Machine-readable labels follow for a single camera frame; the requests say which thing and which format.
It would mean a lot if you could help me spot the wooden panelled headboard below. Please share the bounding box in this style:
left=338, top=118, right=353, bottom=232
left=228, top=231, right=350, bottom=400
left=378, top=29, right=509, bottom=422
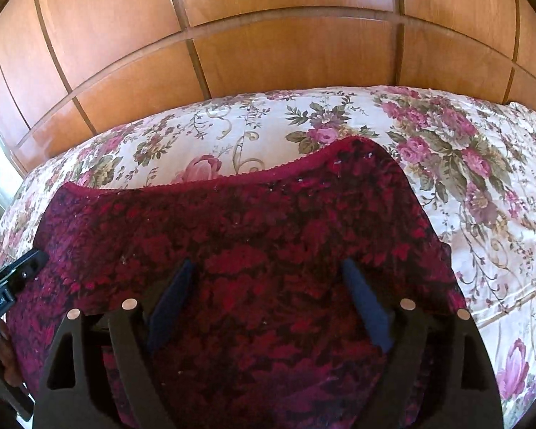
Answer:
left=0, top=0, right=536, bottom=177

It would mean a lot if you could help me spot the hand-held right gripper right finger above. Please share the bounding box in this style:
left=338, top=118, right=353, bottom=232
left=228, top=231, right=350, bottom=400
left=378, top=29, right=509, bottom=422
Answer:
left=342, top=258, right=503, bottom=429

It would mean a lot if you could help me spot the maroon knitted garment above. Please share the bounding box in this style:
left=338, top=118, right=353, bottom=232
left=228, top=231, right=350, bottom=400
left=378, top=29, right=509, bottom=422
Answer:
left=6, top=136, right=469, bottom=429

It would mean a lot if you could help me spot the person's left hand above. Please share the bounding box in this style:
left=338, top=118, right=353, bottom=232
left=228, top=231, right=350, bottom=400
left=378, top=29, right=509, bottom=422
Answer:
left=0, top=319, right=23, bottom=385

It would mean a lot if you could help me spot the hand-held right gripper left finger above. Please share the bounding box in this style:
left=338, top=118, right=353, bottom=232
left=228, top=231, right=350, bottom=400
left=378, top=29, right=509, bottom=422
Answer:
left=31, top=259, right=195, bottom=429

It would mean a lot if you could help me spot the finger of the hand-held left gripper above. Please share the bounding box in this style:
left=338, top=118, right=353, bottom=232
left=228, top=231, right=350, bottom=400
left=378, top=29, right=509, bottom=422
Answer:
left=0, top=249, right=50, bottom=298

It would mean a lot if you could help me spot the floral bedspread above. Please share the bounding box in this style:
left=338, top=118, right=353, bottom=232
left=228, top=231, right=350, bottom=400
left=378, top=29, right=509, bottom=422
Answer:
left=0, top=85, right=536, bottom=429

